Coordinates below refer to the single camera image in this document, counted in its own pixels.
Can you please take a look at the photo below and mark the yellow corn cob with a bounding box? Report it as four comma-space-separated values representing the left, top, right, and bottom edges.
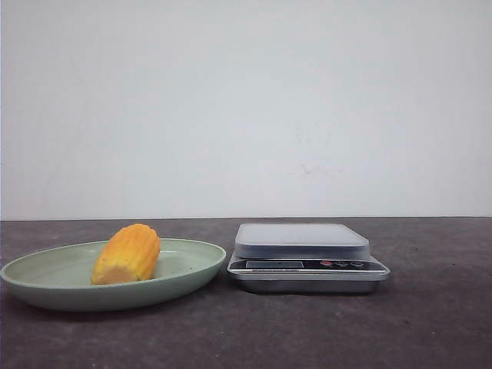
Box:
90, 224, 161, 285

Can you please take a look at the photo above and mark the silver digital kitchen scale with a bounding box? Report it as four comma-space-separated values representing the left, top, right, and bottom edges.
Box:
227, 223, 391, 294

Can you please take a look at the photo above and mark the light green plate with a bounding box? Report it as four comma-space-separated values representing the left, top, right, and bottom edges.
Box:
1, 238, 226, 312

